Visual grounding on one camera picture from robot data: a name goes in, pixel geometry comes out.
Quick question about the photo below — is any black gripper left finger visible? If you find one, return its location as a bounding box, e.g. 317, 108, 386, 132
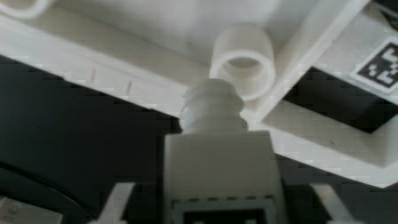
87, 182, 135, 224

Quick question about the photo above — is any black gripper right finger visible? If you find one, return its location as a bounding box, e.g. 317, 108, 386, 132
311, 183, 363, 224

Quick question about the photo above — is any white table leg with tag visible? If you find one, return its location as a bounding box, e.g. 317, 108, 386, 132
164, 79, 288, 224

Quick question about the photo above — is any white table leg upper right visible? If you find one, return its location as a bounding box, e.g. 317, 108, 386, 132
315, 6, 398, 133

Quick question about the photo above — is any white U-shaped obstacle fence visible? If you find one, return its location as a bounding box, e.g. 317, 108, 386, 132
263, 101, 398, 188

